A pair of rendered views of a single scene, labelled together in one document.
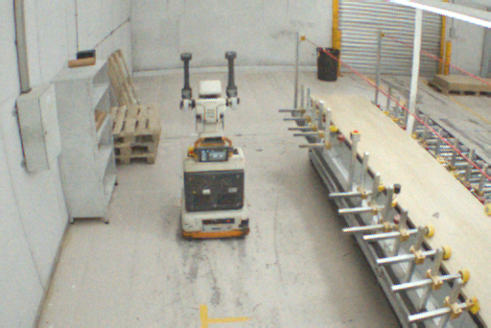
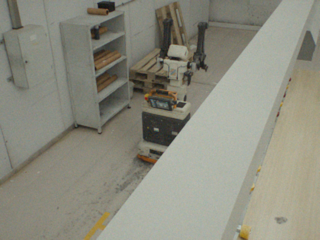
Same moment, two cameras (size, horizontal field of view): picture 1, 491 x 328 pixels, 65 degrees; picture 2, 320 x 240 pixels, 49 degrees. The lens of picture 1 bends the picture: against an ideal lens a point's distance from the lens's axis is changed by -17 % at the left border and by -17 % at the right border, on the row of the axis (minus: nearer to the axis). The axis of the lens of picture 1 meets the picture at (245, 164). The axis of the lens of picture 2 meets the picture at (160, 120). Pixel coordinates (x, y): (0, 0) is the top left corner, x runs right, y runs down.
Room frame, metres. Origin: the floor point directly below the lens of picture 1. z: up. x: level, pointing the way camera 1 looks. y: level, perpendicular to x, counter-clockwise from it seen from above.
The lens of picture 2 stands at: (0.65, -1.58, 2.63)
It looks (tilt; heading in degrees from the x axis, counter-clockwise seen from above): 30 degrees down; 32
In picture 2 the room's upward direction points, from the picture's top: 1 degrees counter-clockwise
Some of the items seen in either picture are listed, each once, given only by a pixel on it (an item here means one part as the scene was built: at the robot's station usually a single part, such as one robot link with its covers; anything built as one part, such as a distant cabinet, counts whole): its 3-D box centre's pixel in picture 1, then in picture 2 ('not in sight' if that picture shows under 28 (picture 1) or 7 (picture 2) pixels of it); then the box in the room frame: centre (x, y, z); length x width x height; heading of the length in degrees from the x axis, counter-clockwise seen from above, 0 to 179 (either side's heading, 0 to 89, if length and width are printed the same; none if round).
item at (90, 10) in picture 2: (81, 62); (97, 11); (4.30, 1.70, 1.59); 0.30 x 0.08 x 0.08; 97
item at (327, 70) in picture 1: (327, 63); not in sight; (9.83, -1.80, 0.36); 0.59 x 0.58 x 0.73; 7
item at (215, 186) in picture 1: (213, 174); (166, 118); (3.77, 0.29, 0.59); 0.55 x 0.34 x 0.83; 98
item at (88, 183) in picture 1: (86, 138); (99, 70); (4.19, 1.68, 0.78); 0.90 x 0.45 x 1.55; 7
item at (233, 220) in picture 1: (218, 221); (161, 153); (3.54, 0.24, 0.23); 0.41 x 0.02 x 0.08; 98
